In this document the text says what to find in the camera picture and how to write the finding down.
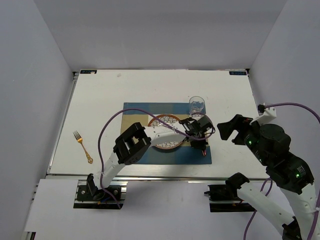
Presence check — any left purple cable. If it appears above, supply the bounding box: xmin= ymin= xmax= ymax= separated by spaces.
xmin=98 ymin=108 xmax=216 ymax=209

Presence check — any gold knife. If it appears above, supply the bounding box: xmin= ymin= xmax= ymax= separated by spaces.
xmin=201 ymin=147 xmax=207 ymax=157

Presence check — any clear drinking glass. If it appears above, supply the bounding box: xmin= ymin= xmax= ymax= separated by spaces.
xmin=188 ymin=96 xmax=205 ymax=117

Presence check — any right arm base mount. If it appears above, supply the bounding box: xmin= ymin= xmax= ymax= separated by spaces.
xmin=204 ymin=184 xmax=255 ymax=213

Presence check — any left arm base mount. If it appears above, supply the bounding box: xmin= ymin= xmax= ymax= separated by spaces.
xmin=73 ymin=184 xmax=127 ymax=210

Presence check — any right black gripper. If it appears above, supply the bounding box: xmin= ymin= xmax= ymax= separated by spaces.
xmin=216 ymin=113 xmax=270 ymax=165

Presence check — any purple cable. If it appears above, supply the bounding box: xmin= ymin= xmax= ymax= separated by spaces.
xmin=98 ymin=108 xmax=216 ymax=209
xmin=242 ymin=102 xmax=320 ymax=240

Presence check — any gold fork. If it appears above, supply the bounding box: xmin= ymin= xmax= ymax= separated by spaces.
xmin=73 ymin=131 xmax=94 ymax=164

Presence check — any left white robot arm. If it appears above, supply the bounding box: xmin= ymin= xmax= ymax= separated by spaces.
xmin=86 ymin=115 xmax=215 ymax=200

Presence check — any blue beige placemat cloth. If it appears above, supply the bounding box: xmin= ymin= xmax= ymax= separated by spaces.
xmin=120 ymin=102 xmax=212 ymax=165

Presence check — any left blue corner label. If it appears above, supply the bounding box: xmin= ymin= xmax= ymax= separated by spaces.
xmin=79 ymin=69 xmax=97 ymax=75

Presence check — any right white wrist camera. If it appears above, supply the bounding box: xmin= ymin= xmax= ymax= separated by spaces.
xmin=250 ymin=104 xmax=277 ymax=126

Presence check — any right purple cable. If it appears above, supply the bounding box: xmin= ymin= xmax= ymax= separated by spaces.
xmin=242 ymin=102 xmax=320 ymax=240

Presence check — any right blue corner label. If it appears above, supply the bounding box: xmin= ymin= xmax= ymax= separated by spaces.
xmin=229 ymin=71 xmax=247 ymax=76

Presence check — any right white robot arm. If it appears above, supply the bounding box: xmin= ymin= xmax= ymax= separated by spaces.
xmin=217 ymin=114 xmax=320 ymax=240

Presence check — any floral patterned ceramic bowl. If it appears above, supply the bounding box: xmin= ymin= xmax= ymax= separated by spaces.
xmin=147 ymin=114 xmax=185 ymax=150

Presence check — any blue corner label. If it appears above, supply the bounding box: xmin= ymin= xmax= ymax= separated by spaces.
xmin=229 ymin=71 xmax=247 ymax=76
xmin=79 ymin=69 xmax=97 ymax=75

